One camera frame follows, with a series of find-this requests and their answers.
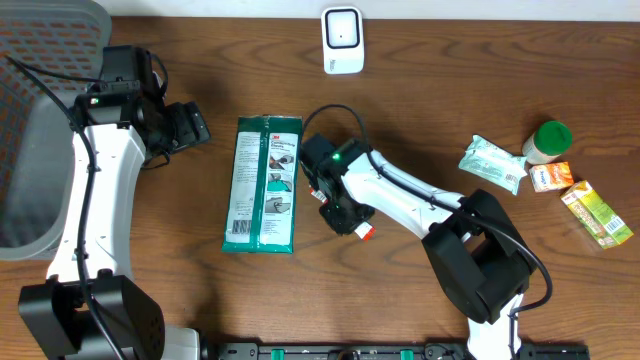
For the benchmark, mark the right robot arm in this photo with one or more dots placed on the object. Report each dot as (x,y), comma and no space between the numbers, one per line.
(480,260)

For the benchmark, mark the white teal snack packet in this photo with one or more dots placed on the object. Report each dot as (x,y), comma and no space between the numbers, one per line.
(492,163)

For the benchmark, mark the orange tissue packet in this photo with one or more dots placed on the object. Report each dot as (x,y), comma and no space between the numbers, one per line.
(551,177)

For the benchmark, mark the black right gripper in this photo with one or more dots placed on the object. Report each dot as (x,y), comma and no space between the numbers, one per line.
(339,221)

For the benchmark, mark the green juice carton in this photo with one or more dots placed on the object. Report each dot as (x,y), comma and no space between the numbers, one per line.
(601,222)

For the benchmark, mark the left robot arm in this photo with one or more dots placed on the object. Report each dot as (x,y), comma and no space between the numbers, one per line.
(89,306)

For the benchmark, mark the green lid spice jar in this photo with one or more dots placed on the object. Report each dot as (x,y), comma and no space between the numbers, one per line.
(549,141)

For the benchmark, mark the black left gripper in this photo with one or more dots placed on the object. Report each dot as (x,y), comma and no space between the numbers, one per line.
(191,130)

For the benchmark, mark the grey plastic mesh basket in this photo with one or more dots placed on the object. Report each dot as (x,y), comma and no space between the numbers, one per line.
(60,43)

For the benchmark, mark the green white barcode packet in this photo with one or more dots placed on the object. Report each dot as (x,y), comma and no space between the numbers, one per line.
(262,201)

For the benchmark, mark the red white snack packet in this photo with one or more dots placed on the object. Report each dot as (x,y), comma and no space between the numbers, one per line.
(365,231)

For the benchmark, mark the white barcode scanner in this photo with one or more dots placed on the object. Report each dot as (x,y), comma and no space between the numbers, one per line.
(342,40)

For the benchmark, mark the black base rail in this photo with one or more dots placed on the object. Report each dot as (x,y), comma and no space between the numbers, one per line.
(429,351)

